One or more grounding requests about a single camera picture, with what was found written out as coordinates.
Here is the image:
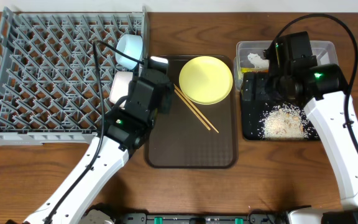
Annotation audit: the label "wooden chopstick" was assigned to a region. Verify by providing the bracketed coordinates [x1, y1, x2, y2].
[174, 85, 219, 133]
[174, 90, 211, 131]

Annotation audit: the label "white pink shallow bowl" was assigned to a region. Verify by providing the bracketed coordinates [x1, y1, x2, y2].
[109, 72, 133, 104]

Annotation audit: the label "rice and food scraps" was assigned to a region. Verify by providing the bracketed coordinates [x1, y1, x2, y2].
[258, 103, 314, 140]

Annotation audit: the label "white tissue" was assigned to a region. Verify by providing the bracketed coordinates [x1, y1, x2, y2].
[247, 53, 269, 70]

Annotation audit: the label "yellow orange snack wrapper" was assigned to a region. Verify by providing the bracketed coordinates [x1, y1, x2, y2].
[240, 67, 269, 73]

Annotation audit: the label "light blue bowl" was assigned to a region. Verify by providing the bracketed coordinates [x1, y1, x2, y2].
[116, 34, 143, 70]

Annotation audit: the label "yellow round plate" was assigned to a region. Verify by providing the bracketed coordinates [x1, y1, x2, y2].
[178, 56, 233, 105]

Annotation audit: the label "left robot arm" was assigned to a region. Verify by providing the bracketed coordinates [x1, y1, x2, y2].
[24, 68, 173, 224]

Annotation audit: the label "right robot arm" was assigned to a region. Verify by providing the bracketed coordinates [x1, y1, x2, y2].
[267, 63, 358, 223]

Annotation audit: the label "clear plastic waste bin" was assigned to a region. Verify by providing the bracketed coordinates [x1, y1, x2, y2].
[234, 40, 338, 91]

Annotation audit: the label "grey plastic dishwasher rack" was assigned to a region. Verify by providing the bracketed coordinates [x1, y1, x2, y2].
[0, 8, 150, 146]

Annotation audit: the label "black rectangular tray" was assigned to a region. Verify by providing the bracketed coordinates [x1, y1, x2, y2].
[240, 72, 319, 141]

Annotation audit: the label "dark brown serving tray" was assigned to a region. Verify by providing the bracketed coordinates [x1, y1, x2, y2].
[144, 54, 239, 169]

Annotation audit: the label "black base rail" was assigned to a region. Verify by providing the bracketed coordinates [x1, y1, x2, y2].
[79, 203, 291, 224]

